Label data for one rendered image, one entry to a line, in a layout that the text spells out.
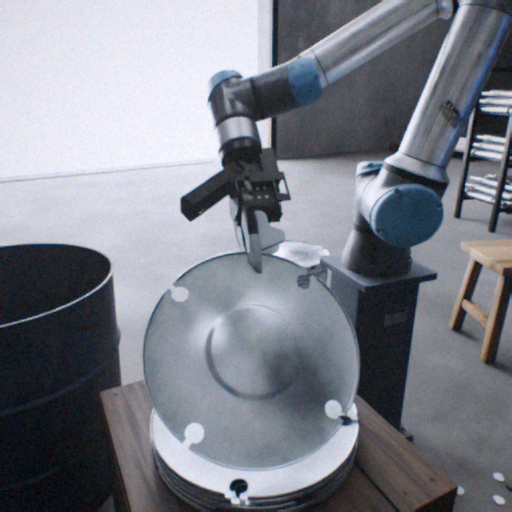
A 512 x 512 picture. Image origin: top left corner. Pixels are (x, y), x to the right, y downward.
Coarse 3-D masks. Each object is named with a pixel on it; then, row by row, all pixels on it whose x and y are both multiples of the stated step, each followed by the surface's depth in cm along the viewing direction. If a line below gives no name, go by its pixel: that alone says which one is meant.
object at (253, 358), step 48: (192, 288) 62; (240, 288) 63; (288, 288) 64; (144, 336) 57; (192, 336) 59; (240, 336) 59; (288, 336) 60; (336, 336) 62; (192, 384) 56; (240, 384) 56; (288, 384) 58; (336, 384) 59; (240, 432) 55; (288, 432) 56
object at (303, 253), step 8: (288, 240) 180; (296, 240) 180; (280, 248) 171; (288, 248) 171; (296, 248) 171; (304, 248) 173; (312, 248) 173; (320, 248) 173; (288, 256) 163; (296, 256) 163; (304, 256) 164; (312, 256) 165; (304, 264) 158; (312, 264) 156; (320, 264) 157
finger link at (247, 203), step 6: (240, 192) 65; (246, 192) 65; (240, 198) 66; (246, 198) 64; (252, 198) 65; (240, 204) 66; (246, 204) 64; (252, 204) 64; (246, 210) 64; (252, 210) 64; (246, 216) 64; (252, 216) 64; (246, 222) 64; (252, 222) 64; (252, 228) 64
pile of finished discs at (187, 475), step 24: (336, 408) 65; (168, 432) 60; (192, 432) 60; (336, 432) 60; (168, 456) 56; (192, 456) 56; (312, 456) 56; (336, 456) 56; (168, 480) 55; (192, 480) 53; (216, 480) 53; (240, 480) 54; (264, 480) 53; (288, 480) 53; (312, 480) 53; (336, 480) 54; (192, 504) 53; (216, 504) 51; (240, 504) 52; (264, 504) 51; (288, 504) 51; (312, 504) 54
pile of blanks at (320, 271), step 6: (306, 270) 157; (312, 270) 156; (318, 270) 158; (324, 270) 161; (300, 276) 155; (306, 276) 156; (318, 276) 160; (324, 276) 162; (300, 282) 157; (306, 282) 156; (324, 282) 166; (306, 288) 158
